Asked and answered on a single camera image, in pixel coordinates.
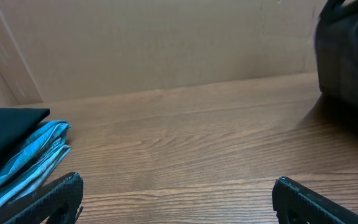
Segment brown cardboard backdrop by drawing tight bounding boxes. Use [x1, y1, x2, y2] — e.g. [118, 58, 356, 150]
[0, 0, 324, 107]

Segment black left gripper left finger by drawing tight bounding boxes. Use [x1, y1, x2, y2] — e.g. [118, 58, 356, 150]
[0, 172, 84, 224]

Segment folded blue jeans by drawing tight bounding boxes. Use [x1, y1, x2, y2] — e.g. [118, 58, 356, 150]
[0, 120, 71, 207]

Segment folded black garment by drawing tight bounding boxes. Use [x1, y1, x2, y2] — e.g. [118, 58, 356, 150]
[0, 108, 50, 170]

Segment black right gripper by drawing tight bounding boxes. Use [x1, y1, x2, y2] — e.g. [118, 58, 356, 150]
[314, 0, 358, 108]

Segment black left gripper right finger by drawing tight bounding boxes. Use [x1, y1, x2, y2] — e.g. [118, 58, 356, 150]
[272, 177, 358, 224]

